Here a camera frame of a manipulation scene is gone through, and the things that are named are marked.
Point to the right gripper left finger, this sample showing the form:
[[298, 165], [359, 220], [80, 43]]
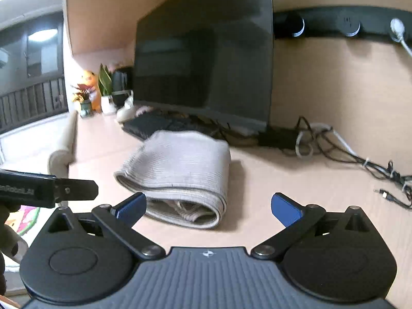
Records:
[[118, 222]]

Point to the black keyboard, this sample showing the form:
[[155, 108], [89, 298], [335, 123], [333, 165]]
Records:
[[146, 124]]

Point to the black power adapter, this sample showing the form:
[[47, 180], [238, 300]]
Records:
[[278, 138]]

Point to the striped grey white garment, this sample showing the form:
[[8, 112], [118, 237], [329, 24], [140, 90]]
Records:
[[184, 176]]

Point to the beige rolled mat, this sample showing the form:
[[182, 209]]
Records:
[[64, 154]]

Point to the orange plush toy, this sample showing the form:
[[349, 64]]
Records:
[[88, 83]]

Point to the black desk power strip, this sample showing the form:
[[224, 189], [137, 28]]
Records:
[[363, 22]]

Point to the small red-leaf potted plant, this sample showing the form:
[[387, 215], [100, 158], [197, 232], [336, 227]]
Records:
[[82, 96]]

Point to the potted green plant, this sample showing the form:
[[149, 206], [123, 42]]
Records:
[[105, 85]]

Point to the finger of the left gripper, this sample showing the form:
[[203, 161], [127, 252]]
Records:
[[75, 190]]

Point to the left black monitor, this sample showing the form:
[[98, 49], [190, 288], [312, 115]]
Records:
[[212, 58]]

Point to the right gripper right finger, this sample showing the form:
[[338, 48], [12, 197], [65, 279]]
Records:
[[298, 220]]

